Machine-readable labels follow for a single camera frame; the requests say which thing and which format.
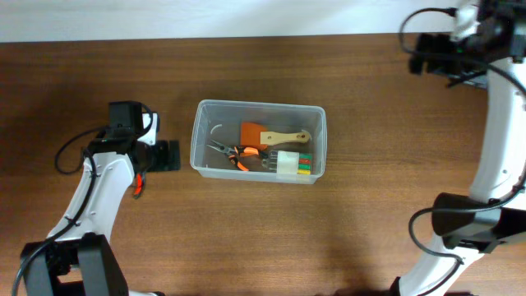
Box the orange handled pliers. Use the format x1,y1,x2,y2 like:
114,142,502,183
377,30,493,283
207,140,268,172

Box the orange scraper wooden handle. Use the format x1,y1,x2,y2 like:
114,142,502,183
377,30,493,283
240,122,311,150

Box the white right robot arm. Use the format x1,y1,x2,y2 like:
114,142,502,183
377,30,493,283
390,1,525,295

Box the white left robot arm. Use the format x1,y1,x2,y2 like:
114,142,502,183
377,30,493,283
11,101,181,296

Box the clear plastic container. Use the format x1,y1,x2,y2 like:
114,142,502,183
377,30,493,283
190,99,327,184

